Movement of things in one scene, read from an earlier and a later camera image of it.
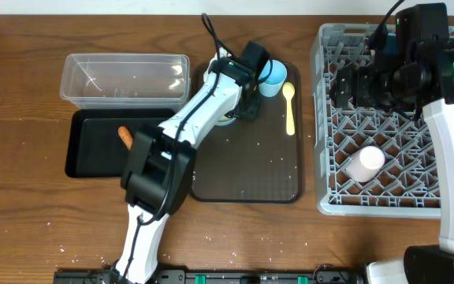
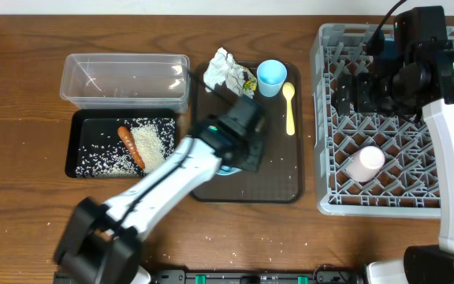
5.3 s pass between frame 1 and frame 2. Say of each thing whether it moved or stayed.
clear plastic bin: stayed
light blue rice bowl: moved
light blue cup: stayed
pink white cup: stayed
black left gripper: moved
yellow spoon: stayed
